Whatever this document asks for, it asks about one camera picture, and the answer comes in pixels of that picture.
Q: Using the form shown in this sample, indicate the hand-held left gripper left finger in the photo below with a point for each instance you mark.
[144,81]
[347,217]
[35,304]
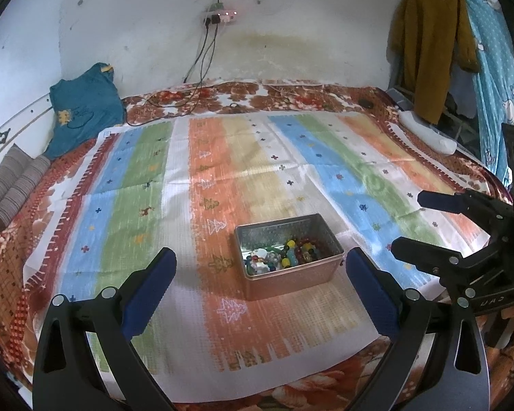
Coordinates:
[152,293]

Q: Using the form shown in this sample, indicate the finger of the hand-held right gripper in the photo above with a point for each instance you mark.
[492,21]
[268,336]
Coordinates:
[419,251]
[437,201]

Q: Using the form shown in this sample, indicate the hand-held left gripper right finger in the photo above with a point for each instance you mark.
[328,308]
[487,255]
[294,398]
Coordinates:
[375,295]

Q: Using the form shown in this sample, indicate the rectangular metal tin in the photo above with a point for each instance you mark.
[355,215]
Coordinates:
[291,278]

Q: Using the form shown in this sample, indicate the colourful marbles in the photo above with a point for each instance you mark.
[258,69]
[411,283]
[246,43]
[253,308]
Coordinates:
[263,261]

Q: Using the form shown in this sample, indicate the white pillow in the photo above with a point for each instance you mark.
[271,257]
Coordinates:
[428,133]

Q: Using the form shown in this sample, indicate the grey metal object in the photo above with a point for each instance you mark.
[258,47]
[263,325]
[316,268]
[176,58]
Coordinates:
[400,96]

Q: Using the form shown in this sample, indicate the blue dotted hanging cloth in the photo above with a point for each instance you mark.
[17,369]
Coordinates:
[492,72]

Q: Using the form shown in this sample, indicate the brown floral bedsheet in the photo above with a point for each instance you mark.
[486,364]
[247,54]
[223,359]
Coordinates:
[8,274]

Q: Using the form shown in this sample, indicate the colourful striped mat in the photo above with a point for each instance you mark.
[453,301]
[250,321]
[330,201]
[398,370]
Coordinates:
[248,171]

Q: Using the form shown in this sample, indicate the mustard hanging garment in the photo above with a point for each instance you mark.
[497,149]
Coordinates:
[432,38]

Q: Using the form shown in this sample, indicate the brown striped cushion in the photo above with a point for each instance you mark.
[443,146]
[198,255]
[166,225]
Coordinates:
[13,184]

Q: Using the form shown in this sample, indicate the teal blue pillow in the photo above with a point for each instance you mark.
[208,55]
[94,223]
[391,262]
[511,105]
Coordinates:
[83,107]

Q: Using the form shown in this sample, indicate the white decorated headboard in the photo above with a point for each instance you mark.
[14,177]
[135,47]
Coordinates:
[8,137]

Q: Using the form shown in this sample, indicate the white power strip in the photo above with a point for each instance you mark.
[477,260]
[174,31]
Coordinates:
[220,15]

